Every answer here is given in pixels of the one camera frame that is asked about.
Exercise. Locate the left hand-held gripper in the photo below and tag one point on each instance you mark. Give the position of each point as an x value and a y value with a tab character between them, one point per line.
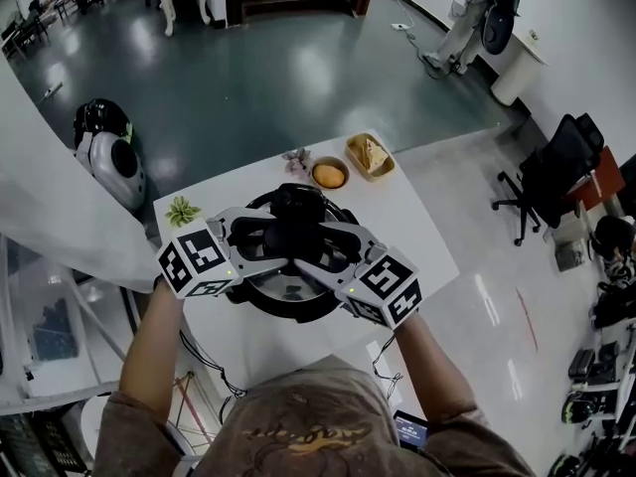
199	261

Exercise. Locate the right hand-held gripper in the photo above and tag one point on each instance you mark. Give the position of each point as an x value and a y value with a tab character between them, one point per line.
385	286

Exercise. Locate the pressure cooker lid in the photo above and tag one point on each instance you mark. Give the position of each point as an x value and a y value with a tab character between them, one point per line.
298	202

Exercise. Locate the black pressure cooker pot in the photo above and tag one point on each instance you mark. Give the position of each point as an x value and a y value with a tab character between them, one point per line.
298	313

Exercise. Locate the person's right forearm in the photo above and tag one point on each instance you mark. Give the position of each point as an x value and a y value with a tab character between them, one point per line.
432	370

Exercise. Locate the person's left forearm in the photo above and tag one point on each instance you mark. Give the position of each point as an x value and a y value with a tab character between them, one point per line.
149	356

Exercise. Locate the green succulent plant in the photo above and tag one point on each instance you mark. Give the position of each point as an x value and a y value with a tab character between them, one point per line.
183	211

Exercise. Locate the orange bun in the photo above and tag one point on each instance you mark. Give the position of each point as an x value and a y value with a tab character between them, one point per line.
329	176

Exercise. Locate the pink succulent plant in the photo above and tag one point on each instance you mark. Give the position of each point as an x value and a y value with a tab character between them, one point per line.
296	160

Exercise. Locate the round wooden bowl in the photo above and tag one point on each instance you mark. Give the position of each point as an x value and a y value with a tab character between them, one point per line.
330	160

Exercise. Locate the cake slice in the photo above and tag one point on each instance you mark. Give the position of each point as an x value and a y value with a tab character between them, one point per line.
375	154

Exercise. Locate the rectangular wooden tray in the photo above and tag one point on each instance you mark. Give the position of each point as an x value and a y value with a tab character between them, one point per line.
354	149

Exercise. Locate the person's brown printed t-shirt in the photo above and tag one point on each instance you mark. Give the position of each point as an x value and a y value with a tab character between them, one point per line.
308	425

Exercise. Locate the clear plastic storage box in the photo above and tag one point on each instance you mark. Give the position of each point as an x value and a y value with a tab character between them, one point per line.
49	326

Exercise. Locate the black office chair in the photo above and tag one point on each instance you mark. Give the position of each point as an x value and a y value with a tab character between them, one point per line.
561	177

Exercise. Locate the white power strip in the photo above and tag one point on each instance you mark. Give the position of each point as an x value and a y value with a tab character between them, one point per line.
400	26

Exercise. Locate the white rounded cabinet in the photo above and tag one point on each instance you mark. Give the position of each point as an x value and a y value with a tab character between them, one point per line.
519	72

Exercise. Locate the black hard case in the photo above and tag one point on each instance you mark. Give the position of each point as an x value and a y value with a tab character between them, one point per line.
581	363

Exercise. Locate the red wooden cabinet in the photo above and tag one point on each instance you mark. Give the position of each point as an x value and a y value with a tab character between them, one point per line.
598	182

